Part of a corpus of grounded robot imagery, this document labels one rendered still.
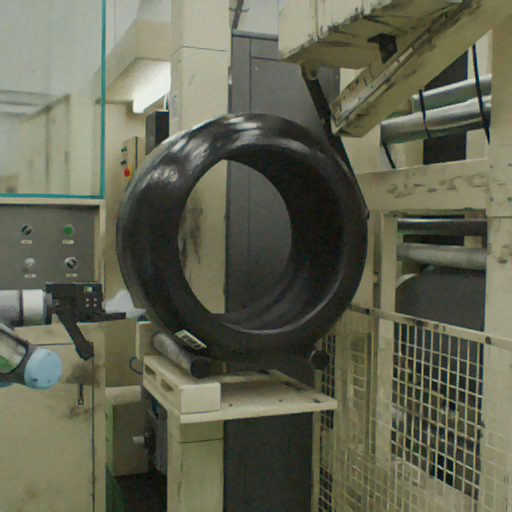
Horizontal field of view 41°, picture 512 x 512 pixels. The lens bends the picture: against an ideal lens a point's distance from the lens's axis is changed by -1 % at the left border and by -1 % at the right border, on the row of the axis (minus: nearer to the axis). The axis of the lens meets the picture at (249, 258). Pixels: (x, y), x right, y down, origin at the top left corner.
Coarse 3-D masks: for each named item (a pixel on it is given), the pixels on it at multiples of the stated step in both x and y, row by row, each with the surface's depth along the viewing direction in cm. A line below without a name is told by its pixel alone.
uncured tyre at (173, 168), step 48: (192, 144) 141; (240, 144) 143; (288, 144) 147; (144, 192) 140; (288, 192) 177; (336, 192) 151; (144, 240) 139; (336, 240) 172; (144, 288) 141; (288, 288) 178; (336, 288) 153; (192, 336) 144; (240, 336) 145; (288, 336) 149
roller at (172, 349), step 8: (160, 336) 171; (160, 344) 167; (168, 344) 162; (176, 344) 159; (168, 352) 160; (176, 352) 154; (184, 352) 151; (192, 352) 149; (176, 360) 153; (184, 360) 147; (192, 360) 144; (200, 360) 143; (184, 368) 148; (192, 368) 143; (200, 368) 143; (208, 368) 144; (200, 376) 143
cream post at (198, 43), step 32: (192, 0) 176; (224, 0) 179; (192, 32) 177; (224, 32) 180; (192, 64) 177; (224, 64) 180; (192, 96) 178; (224, 96) 181; (224, 160) 182; (192, 192) 179; (224, 192) 182; (192, 224) 179; (224, 224) 183; (192, 256) 180; (224, 256) 183; (192, 288) 180; (224, 288) 184; (192, 448) 183; (192, 480) 183
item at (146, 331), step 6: (138, 324) 174; (144, 324) 174; (150, 324) 174; (138, 330) 173; (144, 330) 174; (150, 330) 174; (156, 330) 175; (138, 336) 173; (144, 336) 174; (150, 336) 174; (138, 342) 174; (144, 342) 174; (150, 342) 174; (138, 348) 174; (144, 348) 174; (150, 348) 175; (138, 354) 174; (144, 354) 174; (150, 354) 175; (156, 354) 175; (162, 354) 176
